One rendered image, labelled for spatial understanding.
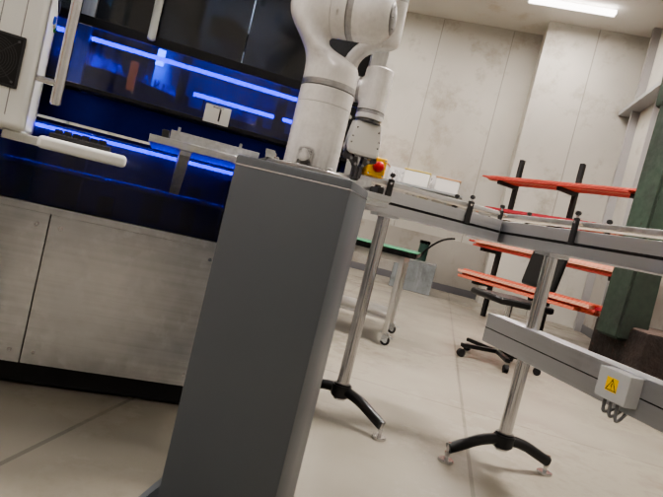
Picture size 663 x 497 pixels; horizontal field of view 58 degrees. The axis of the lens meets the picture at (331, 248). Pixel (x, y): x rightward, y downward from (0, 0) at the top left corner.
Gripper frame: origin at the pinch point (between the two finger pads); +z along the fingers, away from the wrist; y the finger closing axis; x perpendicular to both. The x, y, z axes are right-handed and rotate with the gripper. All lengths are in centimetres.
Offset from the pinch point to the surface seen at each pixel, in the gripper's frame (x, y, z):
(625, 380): 37, -80, 39
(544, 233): -19, -82, 1
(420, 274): -627, -332, 61
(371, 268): -50, -31, 30
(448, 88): -787, -374, -256
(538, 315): -18, -88, 31
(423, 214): -46, -46, 4
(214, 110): -35, 42, -11
